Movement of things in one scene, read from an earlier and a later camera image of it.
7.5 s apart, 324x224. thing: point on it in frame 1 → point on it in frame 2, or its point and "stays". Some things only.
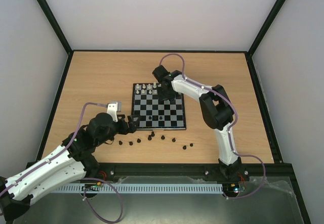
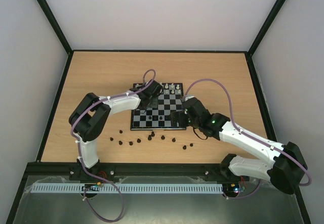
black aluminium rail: [107, 170] stays
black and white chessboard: [156, 114] stays
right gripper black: [166, 94] → [182, 118]
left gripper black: [132, 128] → [155, 104]
